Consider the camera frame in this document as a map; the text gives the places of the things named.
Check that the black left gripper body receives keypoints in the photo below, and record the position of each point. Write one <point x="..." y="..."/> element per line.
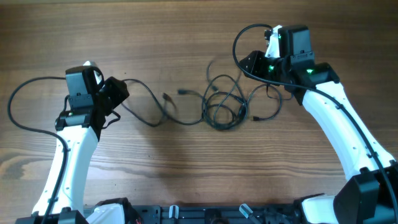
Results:
<point x="115" y="90"/>

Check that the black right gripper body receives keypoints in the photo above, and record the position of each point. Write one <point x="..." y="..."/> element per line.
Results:
<point x="254" y="64"/>

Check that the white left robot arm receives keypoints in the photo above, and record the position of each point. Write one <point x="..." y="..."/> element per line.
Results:
<point x="78" y="127"/>

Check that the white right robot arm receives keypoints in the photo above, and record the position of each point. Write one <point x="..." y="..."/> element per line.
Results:
<point x="370" y="192"/>

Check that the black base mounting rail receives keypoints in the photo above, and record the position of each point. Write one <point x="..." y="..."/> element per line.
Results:
<point x="271" y="213"/>

